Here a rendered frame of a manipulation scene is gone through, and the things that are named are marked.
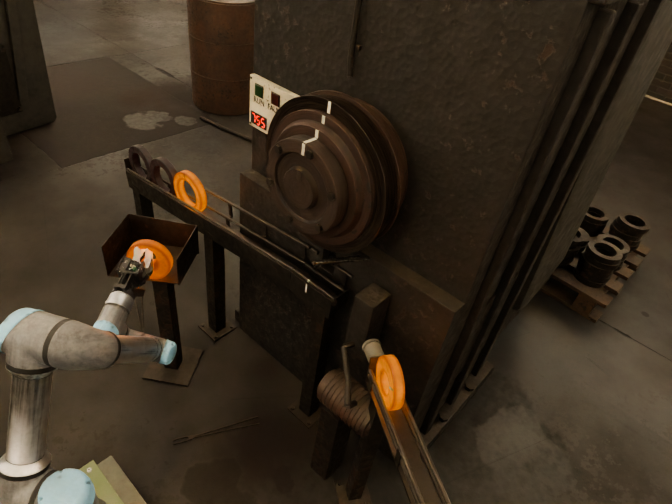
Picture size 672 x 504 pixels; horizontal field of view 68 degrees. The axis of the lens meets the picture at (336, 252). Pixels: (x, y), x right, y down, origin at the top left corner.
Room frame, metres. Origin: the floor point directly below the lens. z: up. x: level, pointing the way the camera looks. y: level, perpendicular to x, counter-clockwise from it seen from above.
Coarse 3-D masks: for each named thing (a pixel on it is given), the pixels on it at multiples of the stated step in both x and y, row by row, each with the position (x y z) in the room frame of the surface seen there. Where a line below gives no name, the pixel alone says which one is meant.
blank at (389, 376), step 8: (384, 360) 0.91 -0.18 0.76; (392, 360) 0.90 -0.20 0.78; (376, 368) 0.94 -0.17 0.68; (384, 368) 0.90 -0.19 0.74; (392, 368) 0.87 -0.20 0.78; (400, 368) 0.88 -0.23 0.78; (376, 376) 0.93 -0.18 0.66; (384, 376) 0.91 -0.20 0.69; (392, 376) 0.85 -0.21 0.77; (400, 376) 0.86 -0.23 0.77; (384, 384) 0.89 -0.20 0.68; (392, 384) 0.84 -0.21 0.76; (400, 384) 0.84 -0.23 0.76; (384, 392) 0.87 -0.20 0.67; (392, 392) 0.83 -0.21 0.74; (400, 392) 0.82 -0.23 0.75; (384, 400) 0.85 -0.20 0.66; (392, 400) 0.82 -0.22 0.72; (400, 400) 0.81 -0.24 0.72; (392, 408) 0.81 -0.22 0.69; (400, 408) 0.82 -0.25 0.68
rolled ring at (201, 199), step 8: (176, 176) 1.72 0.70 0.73; (184, 176) 1.69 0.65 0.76; (192, 176) 1.68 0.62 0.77; (176, 184) 1.72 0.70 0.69; (192, 184) 1.66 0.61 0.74; (200, 184) 1.67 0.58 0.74; (176, 192) 1.72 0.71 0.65; (184, 192) 1.73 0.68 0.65; (200, 192) 1.65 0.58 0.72; (184, 200) 1.70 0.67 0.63; (200, 200) 1.64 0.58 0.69; (200, 208) 1.64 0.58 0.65
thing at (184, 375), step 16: (128, 224) 1.42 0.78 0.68; (144, 224) 1.43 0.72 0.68; (160, 224) 1.43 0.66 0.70; (176, 224) 1.43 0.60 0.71; (112, 240) 1.30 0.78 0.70; (128, 240) 1.40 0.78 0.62; (160, 240) 1.43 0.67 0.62; (176, 240) 1.43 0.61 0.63; (192, 240) 1.38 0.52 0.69; (112, 256) 1.28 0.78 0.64; (176, 256) 1.37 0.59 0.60; (192, 256) 1.36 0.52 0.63; (112, 272) 1.25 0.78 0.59; (176, 272) 1.29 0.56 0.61; (160, 288) 1.30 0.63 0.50; (160, 304) 1.30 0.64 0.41; (160, 320) 1.30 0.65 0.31; (176, 320) 1.34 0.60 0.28; (160, 336) 1.30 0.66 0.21; (176, 336) 1.33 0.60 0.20; (176, 352) 1.31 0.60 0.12; (192, 352) 1.41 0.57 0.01; (160, 368) 1.29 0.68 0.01; (176, 368) 1.30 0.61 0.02; (192, 368) 1.32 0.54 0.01; (176, 384) 1.23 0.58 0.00
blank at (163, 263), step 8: (144, 240) 1.26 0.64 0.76; (152, 240) 1.27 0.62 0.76; (144, 248) 1.24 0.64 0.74; (152, 248) 1.24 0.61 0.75; (160, 248) 1.25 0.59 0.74; (128, 256) 1.24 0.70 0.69; (144, 256) 1.26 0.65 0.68; (160, 256) 1.24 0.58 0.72; (168, 256) 1.25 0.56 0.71; (160, 264) 1.24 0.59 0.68; (168, 264) 1.24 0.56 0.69; (160, 272) 1.23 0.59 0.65; (168, 272) 1.23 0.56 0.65
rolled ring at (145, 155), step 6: (138, 144) 1.94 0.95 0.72; (132, 150) 1.92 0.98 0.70; (138, 150) 1.89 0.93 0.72; (144, 150) 1.90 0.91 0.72; (132, 156) 1.93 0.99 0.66; (144, 156) 1.87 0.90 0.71; (150, 156) 1.88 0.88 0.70; (132, 162) 1.94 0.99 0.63; (138, 162) 1.95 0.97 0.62; (144, 162) 1.87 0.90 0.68; (132, 168) 1.94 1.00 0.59; (138, 168) 1.94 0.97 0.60; (144, 174) 1.92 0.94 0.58; (150, 180) 1.85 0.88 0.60
